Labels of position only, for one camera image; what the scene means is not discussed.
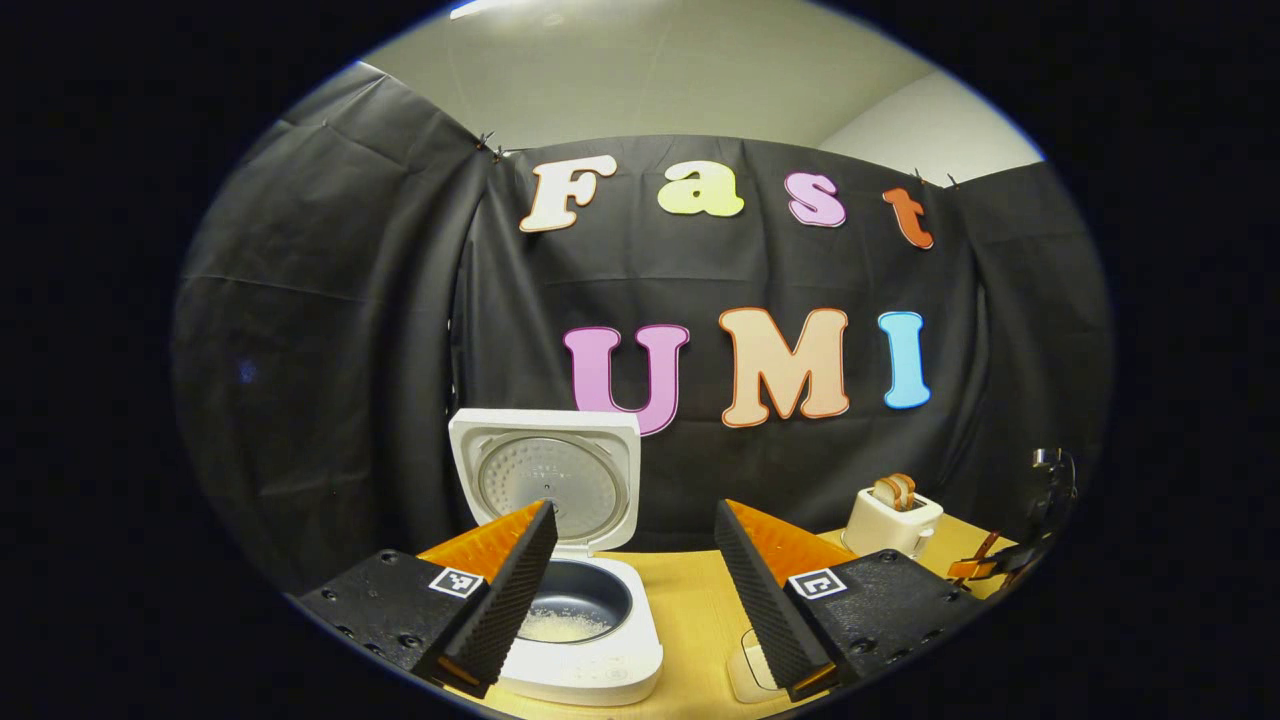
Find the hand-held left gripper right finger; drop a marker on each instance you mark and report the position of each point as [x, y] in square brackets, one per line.
[758, 590]

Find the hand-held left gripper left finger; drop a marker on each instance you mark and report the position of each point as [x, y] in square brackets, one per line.
[515, 590]

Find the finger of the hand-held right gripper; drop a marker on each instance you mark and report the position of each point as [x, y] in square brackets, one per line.
[975, 570]

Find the brown wooden spoon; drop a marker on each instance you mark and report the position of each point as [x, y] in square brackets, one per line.
[985, 548]

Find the white rice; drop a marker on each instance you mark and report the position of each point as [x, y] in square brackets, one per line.
[565, 626]

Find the white rice cooker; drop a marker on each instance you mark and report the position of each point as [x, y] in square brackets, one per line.
[545, 470]

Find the white rice container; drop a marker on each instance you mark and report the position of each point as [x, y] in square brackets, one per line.
[745, 670]

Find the white toaster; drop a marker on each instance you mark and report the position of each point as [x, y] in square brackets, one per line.
[890, 525]

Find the brown toast slice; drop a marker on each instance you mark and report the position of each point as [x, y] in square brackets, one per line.
[885, 492]
[905, 488]

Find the black backdrop cloth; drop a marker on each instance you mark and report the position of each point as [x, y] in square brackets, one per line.
[350, 350]

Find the small black clip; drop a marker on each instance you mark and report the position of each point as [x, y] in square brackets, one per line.
[487, 143]

